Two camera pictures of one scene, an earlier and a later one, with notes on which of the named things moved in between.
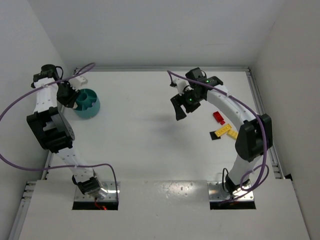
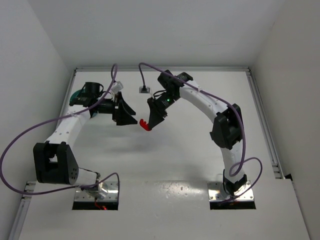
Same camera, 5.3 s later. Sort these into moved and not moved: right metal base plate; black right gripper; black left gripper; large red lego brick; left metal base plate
Moved: large red lego brick; black left gripper; black right gripper
Not moved: right metal base plate; left metal base plate
